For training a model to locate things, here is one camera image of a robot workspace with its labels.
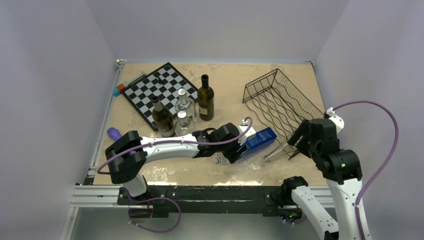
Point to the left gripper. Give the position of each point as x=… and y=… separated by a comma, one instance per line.
x=233, y=155

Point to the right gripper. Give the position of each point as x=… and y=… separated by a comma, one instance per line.
x=302, y=128

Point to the clear wine bottle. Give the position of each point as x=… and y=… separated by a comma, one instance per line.
x=281, y=150

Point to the blue square bottle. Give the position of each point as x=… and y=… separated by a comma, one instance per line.
x=261, y=140

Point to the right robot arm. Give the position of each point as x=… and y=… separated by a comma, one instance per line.
x=343, y=174

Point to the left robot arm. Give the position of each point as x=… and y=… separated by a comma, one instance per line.
x=126, y=157

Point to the tall dark green bottle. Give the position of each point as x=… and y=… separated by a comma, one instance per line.
x=205, y=99

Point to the clear bottle front silver cap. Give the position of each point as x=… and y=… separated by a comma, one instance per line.
x=185, y=125

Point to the clear bottle silver cap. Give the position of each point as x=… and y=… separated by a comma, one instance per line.
x=185, y=125
x=186, y=104

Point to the clear bottle rear silver cap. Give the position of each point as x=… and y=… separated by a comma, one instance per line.
x=186, y=104

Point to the dark bottle with label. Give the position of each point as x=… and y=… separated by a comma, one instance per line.
x=162, y=118

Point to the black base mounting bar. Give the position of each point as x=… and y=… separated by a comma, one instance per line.
x=163, y=200

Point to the black white chessboard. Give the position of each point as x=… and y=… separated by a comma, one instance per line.
x=139, y=96

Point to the purple toy microphone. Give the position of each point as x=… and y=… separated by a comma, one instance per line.
x=114, y=133

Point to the orange blue marker block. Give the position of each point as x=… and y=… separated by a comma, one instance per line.
x=121, y=88

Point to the black wire wine rack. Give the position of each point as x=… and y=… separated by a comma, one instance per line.
x=278, y=103

